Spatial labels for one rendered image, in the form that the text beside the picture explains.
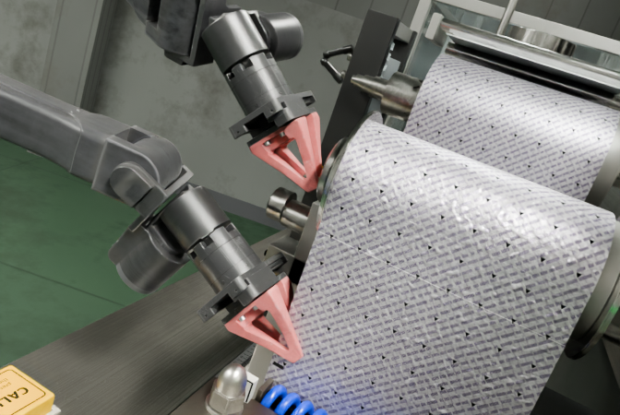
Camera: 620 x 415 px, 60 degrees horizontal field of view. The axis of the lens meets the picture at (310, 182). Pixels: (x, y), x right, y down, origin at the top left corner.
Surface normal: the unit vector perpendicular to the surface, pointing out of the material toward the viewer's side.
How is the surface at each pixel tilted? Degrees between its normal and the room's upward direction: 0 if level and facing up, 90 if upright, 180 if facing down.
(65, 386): 0
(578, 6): 90
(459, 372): 90
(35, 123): 91
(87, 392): 0
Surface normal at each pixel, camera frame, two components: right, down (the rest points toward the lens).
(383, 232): -0.37, 0.12
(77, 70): -0.09, 0.23
